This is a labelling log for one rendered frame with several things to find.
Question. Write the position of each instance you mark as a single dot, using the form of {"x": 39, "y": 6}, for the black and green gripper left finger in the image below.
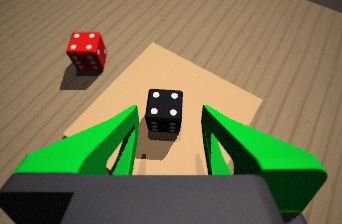
{"x": 87, "y": 152}

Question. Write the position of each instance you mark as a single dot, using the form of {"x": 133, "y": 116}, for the tan flat mat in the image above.
{"x": 161, "y": 153}

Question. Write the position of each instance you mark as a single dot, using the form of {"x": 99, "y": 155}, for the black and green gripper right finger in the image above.
{"x": 293, "y": 175}

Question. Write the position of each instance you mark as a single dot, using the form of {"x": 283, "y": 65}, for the red die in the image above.
{"x": 87, "y": 51}

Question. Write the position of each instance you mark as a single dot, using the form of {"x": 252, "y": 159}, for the black die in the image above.
{"x": 164, "y": 110}

